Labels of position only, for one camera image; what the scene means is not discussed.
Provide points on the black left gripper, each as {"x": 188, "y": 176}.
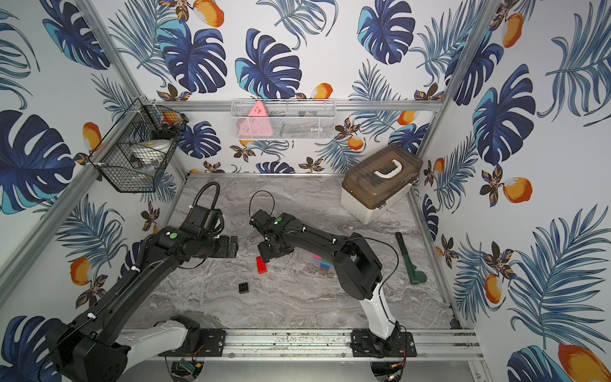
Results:
{"x": 228, "y": 246}

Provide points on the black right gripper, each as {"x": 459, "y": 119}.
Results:
{"x": 266, "y": 255}

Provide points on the red lego brick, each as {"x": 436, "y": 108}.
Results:
{"x": 261, "y": 265}

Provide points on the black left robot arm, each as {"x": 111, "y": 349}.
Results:
{"x": 87, "y": 348}

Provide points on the pink triangle object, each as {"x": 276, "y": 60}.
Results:
{"x": 256, "y": 124}

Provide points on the white object in basket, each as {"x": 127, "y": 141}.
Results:
{"x": 149, "y": 153}

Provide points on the brown lidded storage box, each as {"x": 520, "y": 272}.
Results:
{"x": 375, "y": 184}

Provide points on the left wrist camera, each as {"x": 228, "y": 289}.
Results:
{"x": 203, "y": 222}

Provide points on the white wire shelf basket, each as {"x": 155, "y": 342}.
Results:
{"x": 293, "y": 119}

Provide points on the black wire basket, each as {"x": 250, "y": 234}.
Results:
{"x": 139, "y": 123}

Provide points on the green handled tool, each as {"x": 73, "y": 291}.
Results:
{"x": 415, "y": 276}

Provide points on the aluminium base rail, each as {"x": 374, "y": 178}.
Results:
{"x": 312, "y": 345}

